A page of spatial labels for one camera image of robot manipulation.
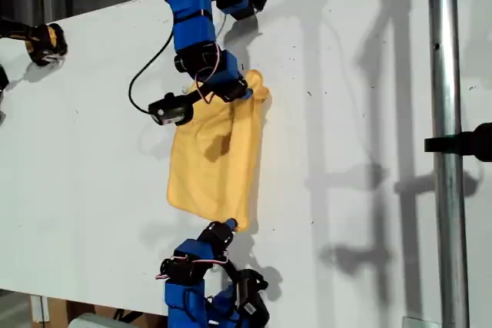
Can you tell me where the yellow towel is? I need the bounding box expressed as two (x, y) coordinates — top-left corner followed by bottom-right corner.
(165, 68), (274, 234)

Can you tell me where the white container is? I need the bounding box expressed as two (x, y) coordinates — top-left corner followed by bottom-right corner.
(68, 311), (116, 328)

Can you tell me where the brown cardboard box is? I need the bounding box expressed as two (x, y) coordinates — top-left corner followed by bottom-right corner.
(46, 297), (170, 328)

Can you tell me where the white table leg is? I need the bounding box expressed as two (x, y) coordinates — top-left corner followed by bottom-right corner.
(29, 294), (51, 324)

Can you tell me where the black clamp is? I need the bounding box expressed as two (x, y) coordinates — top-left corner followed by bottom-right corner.
(424, 122), (492, 164)

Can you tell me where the black camera stalk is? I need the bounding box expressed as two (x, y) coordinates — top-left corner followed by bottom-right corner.
(219, 257), (247, 287)
(183, 88), (216, 108)

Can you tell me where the black camera box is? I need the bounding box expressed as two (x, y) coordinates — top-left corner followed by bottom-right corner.
(148, 92), (194, 128)
(234, 272), (270, 325)

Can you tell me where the black camera cable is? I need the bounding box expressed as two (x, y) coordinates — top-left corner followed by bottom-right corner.
(128, 30), (176, 114)

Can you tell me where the black strap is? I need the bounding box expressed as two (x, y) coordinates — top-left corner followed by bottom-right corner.
(112, 307), (144, 322)

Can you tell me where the steel post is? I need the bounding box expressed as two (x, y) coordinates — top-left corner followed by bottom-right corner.
(426, 0), (473, 328)

